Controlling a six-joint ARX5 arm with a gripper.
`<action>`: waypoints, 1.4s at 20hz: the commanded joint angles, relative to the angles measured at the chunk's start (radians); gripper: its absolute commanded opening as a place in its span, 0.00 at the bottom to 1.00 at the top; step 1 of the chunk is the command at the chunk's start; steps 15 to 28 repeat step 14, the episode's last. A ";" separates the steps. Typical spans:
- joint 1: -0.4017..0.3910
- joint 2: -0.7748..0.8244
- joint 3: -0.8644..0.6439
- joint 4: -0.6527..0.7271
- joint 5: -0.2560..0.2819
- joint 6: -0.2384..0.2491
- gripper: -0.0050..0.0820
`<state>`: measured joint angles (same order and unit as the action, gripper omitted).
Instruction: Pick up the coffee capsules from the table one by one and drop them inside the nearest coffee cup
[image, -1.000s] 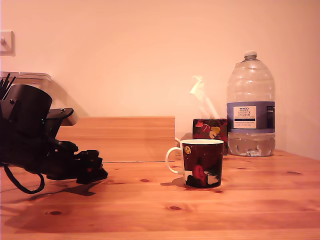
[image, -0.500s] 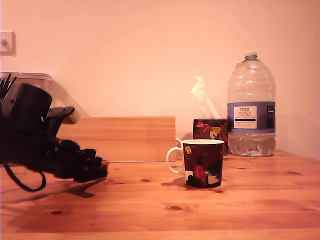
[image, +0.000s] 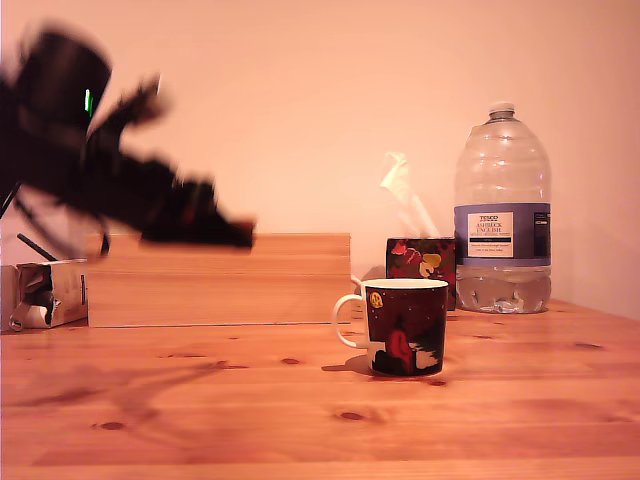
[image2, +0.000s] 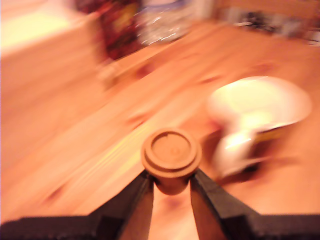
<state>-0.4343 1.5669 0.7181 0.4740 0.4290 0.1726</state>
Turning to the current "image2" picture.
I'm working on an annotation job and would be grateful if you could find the dark picture-print mug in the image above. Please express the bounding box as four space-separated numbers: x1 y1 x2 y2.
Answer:
205 75 314 181

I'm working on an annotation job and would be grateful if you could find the brown coffee capsule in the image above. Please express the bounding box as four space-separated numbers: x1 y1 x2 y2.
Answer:
140 127 203 197

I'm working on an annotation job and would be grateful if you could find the floral tissue box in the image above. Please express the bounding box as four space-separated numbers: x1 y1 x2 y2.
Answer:
74 0 146 61

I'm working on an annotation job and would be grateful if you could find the large clear water bottle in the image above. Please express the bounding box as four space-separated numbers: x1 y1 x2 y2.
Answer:
134 0 199 46

